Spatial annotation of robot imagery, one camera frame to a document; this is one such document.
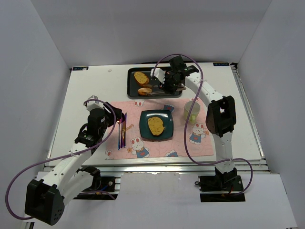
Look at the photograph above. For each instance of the metal serving tongs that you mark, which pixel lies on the metal serving tongs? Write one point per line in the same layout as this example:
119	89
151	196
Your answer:
159	91

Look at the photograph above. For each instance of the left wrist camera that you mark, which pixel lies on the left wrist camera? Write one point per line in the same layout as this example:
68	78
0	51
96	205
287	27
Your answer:
93	103

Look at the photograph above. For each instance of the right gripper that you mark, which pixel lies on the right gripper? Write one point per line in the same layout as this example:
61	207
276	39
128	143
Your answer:
167	81

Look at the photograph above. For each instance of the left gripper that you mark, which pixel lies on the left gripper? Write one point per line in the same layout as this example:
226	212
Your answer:
114	114

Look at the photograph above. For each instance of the aluminium table frame rail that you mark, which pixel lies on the aluminium table frame rail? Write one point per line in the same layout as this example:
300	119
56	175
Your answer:
164	164

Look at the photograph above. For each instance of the pale green mug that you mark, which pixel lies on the pale green mug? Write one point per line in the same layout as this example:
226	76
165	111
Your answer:
191	108

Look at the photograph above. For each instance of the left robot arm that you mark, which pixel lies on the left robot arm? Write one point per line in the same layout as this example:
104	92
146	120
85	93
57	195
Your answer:
47	198

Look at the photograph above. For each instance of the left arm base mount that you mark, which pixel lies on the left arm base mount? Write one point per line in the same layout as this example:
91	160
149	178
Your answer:
103	188

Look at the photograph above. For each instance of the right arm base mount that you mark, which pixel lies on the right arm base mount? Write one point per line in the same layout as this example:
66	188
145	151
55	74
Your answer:
212	191

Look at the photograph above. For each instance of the black baking tray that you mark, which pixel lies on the black baking tray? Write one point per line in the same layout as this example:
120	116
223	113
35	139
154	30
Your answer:
133	86

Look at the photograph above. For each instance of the sesame bun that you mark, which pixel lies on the sesame bun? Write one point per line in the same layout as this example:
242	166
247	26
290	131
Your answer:
144	91

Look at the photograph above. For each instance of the thick bread slice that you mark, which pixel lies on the thick bread slice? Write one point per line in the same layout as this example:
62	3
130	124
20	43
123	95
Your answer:
141	78

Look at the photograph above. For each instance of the toast slice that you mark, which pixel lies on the toast slice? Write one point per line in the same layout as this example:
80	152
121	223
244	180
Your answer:
155	125

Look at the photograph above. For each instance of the pink bunny placemat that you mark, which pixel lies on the pink bunny placemat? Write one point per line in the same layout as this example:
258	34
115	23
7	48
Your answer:
199	141

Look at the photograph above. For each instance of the dark green square plate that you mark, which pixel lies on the dark green square plate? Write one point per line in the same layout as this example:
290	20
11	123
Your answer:
167	119

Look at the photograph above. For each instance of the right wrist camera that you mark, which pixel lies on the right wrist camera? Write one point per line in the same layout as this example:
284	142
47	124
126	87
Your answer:
158	74

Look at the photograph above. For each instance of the iridescent knife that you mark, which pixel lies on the iridescent knife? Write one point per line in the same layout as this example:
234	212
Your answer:
123	131

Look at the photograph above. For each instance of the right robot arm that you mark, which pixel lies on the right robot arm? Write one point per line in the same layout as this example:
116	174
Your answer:
220	118

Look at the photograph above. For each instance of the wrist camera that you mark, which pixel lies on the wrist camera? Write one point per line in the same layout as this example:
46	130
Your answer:
93	103
158	74

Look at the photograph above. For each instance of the iridescent spoon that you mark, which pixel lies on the iridescent spoon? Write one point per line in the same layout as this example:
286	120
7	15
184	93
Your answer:
120	122

